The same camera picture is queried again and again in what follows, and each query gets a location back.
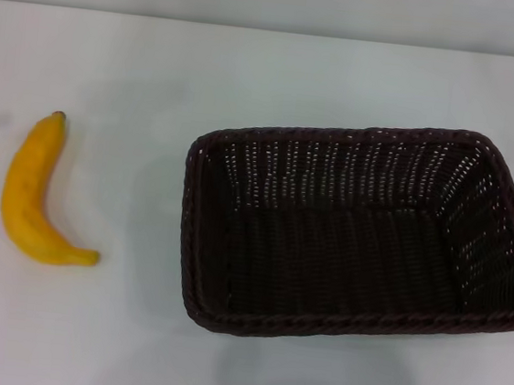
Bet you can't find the yellow banana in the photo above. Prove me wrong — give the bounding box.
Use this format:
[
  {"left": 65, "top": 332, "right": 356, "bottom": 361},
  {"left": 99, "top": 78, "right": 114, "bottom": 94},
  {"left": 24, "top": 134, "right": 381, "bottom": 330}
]
[{"left": 0, "top": 105, "right": 116, "bottom": 272}]

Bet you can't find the dark brown woven basket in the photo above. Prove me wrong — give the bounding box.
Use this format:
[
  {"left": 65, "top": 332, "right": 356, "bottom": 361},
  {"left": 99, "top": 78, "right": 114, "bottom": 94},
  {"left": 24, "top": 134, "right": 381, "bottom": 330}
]
[{"left": 167, "top": 100, "right": 514, "bottom": 366}]

